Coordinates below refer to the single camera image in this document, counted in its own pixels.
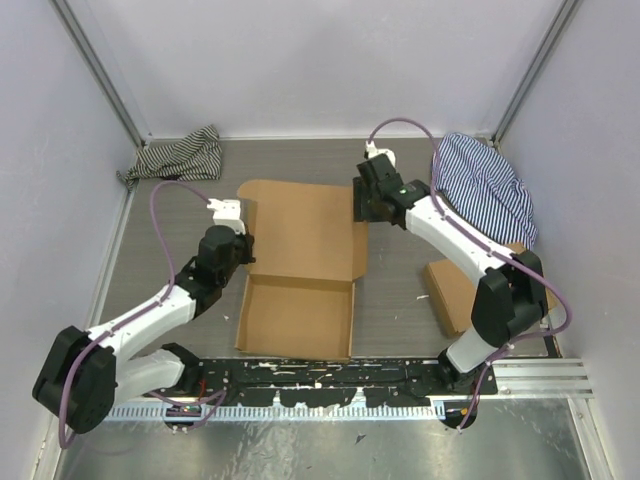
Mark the brown cardboard box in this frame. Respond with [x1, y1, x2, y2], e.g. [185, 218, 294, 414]
[424, 260, 555, 347]
[236, 179, 368, 361]

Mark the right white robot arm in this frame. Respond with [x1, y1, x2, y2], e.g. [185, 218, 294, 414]
[353, 149, 548, 395]

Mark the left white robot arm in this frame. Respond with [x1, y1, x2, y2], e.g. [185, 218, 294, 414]
[32, 221, 255, 434]

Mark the folded brown cardboard box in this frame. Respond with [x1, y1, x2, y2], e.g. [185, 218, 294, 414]
[424, 260, 555, 347]

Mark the blue white striped cloth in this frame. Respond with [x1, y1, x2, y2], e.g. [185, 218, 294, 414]
[433, 133, 538, 249]

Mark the black white striped cloth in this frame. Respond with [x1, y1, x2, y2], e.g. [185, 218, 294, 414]
[116, 125, 222, 191]

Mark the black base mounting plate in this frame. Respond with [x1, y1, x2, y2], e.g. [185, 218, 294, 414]
[161, 358, 479, 409]

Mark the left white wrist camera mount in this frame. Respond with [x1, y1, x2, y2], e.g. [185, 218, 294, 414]
[207, 198, 247, 235]

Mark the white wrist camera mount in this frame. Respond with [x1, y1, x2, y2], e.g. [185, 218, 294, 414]
[364, 140, 396, 167]
[207, 198, 247, 235]

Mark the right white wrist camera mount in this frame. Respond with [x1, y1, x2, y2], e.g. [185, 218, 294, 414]
[364, 140, 396, 167]

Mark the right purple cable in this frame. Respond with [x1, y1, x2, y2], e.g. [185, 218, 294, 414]
[368, 117, 573, 431]

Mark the purple cable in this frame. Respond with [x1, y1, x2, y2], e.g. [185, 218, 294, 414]
[368, 117, 573, 431]
[58, 180, 231, 450]

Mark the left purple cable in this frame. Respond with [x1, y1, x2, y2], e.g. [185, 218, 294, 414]
[58, 180, 231, 450]

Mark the white slotted cable duct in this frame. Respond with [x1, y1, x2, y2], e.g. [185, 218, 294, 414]
[106, 402, 445, 423]

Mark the aluminium front rail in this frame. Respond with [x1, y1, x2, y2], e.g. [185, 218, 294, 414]
[114, 358, 595, 401]

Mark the right aluminium corner post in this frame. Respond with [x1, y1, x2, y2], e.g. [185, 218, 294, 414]
[490, 0, 583, 149]

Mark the aluminium corner post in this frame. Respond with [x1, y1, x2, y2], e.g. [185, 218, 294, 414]
[49, 0, 146, 147]
[490, 0, 583, 149]

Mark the left aluminium corner post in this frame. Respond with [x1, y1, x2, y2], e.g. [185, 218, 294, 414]
[49, 0, 146, 147]

